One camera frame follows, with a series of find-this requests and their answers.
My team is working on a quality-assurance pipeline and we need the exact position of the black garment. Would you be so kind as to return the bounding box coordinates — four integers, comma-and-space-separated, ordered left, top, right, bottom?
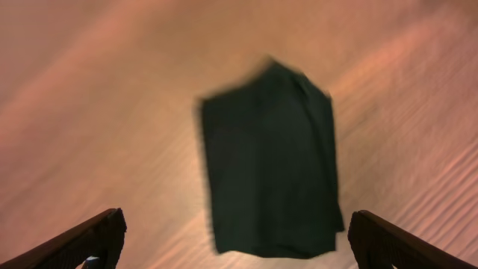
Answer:
199, 62, 344, 259

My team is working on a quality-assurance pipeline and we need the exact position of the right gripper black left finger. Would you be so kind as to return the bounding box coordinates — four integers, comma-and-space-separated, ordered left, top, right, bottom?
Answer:
1, 208, 127, 269

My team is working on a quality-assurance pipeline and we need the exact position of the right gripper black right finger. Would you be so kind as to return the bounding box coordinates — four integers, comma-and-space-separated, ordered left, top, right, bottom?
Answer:
347, 210, 477, 269

